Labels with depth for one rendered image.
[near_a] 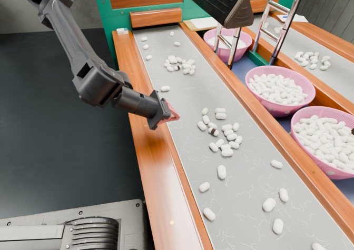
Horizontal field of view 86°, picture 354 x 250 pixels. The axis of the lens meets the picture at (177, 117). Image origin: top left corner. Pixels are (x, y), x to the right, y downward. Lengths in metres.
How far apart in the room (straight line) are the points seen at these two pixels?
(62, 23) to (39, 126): 1.48
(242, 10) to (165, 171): 0.45
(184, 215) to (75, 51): 0.45
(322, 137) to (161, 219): 0.57
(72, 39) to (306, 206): 0.70
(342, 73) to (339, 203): 0.69
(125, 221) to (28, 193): 0.95
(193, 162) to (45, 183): 1.22
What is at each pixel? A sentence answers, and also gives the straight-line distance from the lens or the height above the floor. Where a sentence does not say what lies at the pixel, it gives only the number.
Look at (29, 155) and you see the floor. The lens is 1.83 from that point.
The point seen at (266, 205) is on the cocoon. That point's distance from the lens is 0.55.
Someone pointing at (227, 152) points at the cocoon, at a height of 0.76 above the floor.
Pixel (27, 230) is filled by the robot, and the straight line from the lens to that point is 0.51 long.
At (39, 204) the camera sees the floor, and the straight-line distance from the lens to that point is 1.56.
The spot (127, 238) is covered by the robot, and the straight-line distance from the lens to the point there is 0.80.
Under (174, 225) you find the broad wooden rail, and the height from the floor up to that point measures 0.77.
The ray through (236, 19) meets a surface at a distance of 0.55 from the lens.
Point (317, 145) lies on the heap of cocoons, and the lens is 0.75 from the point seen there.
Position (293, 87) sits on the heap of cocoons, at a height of 0.74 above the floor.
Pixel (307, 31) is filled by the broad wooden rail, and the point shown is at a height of 0.76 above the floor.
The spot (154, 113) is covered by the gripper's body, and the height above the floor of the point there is 0.89.
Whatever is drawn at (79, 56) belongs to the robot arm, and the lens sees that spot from 0.49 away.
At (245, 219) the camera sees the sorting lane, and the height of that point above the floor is 0.74.
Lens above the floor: 1.24
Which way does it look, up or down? 47 degrees down
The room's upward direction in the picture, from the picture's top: straight up
